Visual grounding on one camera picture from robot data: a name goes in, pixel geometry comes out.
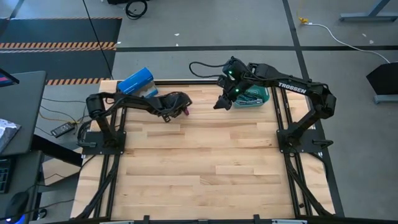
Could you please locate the grey patterned pouch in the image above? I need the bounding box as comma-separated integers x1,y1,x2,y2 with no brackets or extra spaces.
0,118,22,153

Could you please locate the white floor cable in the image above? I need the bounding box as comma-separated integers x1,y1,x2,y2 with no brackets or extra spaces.
306,22,391,64

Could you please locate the dark grey side desk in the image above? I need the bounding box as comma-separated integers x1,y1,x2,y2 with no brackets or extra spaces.
0,70,47,156

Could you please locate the black keyboard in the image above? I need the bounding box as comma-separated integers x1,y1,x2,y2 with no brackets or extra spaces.
0,158,13,194

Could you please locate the black power adapter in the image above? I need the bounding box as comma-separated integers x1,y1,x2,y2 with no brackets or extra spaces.
50,121,76,138

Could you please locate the long thin black floor cable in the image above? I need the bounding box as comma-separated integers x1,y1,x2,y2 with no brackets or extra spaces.
82,0,113,80

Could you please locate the black hazard-striped floor mat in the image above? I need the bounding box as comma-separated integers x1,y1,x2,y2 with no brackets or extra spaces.
0,17,123,86

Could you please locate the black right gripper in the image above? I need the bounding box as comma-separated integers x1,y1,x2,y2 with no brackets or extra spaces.
213,76,246,111

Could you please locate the black computer mouse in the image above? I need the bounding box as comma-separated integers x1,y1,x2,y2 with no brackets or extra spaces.
4,191,30,223

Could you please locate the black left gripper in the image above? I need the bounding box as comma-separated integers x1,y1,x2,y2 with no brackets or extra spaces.
157,91,193,123

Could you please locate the black aluminium table frame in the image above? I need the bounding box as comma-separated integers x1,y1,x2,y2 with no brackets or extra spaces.
73,78,345,224

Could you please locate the yellow plug with cord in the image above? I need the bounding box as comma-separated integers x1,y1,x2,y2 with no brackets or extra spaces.
297,0,309,25

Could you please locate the black coiled floor cable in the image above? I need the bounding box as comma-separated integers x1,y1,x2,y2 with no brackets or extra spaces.
125,0,149,21

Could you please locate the teal plastic bin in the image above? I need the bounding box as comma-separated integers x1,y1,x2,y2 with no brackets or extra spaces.
232,84,271,109

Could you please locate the grey metal desk leg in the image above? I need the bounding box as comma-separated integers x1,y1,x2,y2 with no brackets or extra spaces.
339,0,398,22

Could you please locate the black panel with grey foot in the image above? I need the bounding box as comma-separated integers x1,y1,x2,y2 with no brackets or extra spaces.
366,62,398,104

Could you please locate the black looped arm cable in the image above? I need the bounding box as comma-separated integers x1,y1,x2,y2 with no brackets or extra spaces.
188,61,231,78

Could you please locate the blue-screen monitor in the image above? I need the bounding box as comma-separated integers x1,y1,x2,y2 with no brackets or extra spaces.
0,68,20,88

